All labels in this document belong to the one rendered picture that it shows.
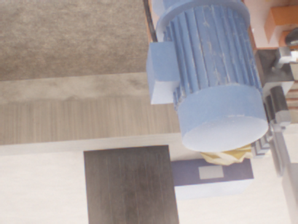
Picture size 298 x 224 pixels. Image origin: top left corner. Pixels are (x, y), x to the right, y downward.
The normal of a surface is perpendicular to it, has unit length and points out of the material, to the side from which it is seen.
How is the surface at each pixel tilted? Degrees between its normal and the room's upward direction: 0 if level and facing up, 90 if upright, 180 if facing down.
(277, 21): 90
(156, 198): 90
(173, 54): 90
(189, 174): 90
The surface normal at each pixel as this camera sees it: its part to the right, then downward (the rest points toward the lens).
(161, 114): 0.08, -0.44
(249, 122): 0.29, 0.65
